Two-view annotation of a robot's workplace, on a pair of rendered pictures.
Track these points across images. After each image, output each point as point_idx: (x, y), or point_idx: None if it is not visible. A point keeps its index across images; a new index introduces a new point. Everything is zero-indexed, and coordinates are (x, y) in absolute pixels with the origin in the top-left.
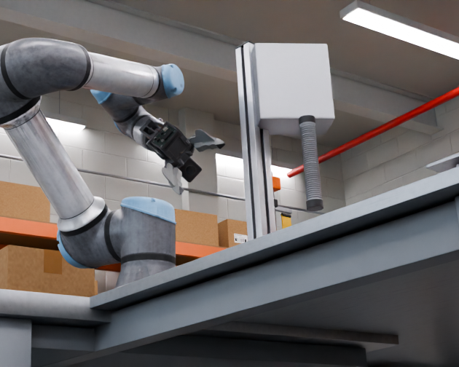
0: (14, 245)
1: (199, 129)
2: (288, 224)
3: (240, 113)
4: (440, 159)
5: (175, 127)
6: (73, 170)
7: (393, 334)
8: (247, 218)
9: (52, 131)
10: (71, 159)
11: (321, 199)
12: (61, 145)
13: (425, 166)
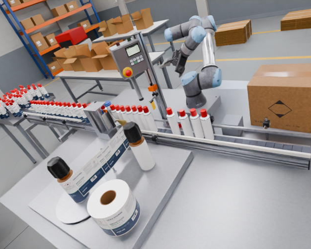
0: (260, 65)
1: (165, 59)
2: (152, 104)
3: (150, 59)
4: (101, 102)
5: (173, 54)
6: (202, 56)
7: None
8: (162, 94)
9: (201, 44)
10: (202, 53)
11: (138, 98)
12: (201, 48)
13: (105, 102)
